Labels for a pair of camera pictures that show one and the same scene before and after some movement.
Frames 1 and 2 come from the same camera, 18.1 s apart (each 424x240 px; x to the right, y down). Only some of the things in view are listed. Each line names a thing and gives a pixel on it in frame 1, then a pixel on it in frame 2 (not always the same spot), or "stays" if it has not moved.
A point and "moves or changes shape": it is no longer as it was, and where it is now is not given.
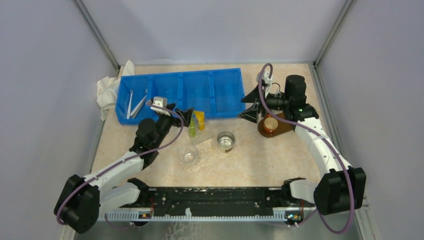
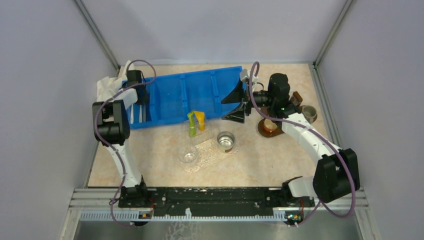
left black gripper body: (164, 123) -> (145, 99)
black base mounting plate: (218, 201) stays
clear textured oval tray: (207, 152) stays
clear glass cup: (187, 154) stays
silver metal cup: (226, 140) stays
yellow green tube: (192, 129) stays
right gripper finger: (251, 114) -> (238, 115)
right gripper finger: (253, 96) -> (235, 95)
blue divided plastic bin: (218, 92) stays
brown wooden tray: (283, 127) stays
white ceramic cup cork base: (270, 124) moves or changes shape
